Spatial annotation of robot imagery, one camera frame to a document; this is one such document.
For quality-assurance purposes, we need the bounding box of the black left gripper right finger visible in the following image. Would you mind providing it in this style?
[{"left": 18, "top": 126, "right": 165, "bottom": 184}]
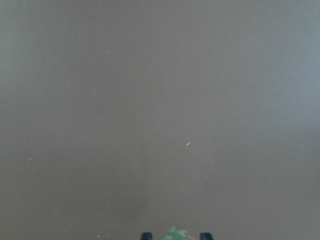
[{"left": 199, "top": 232, "right": 212, "bottom": 240}]

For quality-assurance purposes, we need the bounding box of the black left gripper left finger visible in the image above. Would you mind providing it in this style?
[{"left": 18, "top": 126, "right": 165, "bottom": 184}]
[{"left": 140, "top": 232, "right": 153, "bottom": 240}]

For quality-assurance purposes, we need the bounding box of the red strawberry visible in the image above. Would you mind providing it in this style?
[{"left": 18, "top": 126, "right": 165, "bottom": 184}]
[{"left": 158, "top": 226, "right": 196, "bottom": 240}]

